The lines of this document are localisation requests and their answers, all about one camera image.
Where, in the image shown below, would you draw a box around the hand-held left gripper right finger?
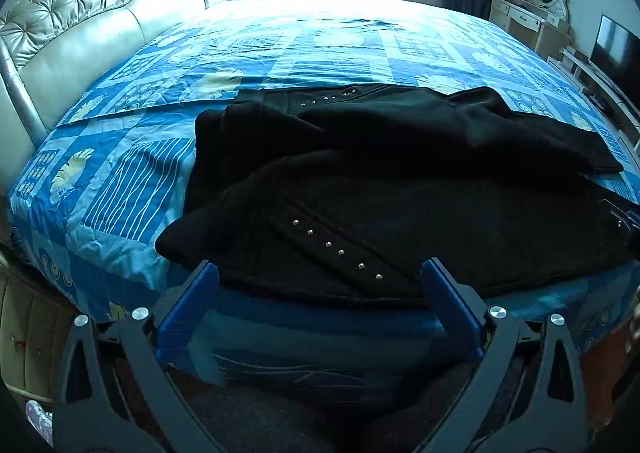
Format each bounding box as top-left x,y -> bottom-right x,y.
420,258 -> 588,453

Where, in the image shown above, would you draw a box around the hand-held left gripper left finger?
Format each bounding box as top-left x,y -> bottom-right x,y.
52,260 -> 221,453

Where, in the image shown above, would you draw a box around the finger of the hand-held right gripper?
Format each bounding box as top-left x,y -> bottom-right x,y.
599,198 -> 640,235

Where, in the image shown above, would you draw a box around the black studded pants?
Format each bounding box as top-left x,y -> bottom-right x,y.
155,86 -> 638,309

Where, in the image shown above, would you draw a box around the cream television stand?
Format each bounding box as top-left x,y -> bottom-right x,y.
547,46 -> 640,154

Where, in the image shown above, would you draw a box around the cream bedside cabinet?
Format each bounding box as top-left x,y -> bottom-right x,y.
0,253 -> 76,409

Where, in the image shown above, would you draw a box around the black flat television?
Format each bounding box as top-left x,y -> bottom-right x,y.
590,14 -> 640,95

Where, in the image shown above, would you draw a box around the cream dressing table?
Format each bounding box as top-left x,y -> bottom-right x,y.
489,0 -> 571,60

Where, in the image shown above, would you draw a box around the blue patterned bed sheet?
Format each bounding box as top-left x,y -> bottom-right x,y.
7,0 -> 640,384

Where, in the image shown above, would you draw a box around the cream tufted leather headboard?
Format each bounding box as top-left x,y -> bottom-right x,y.
0,0 -> 226,174

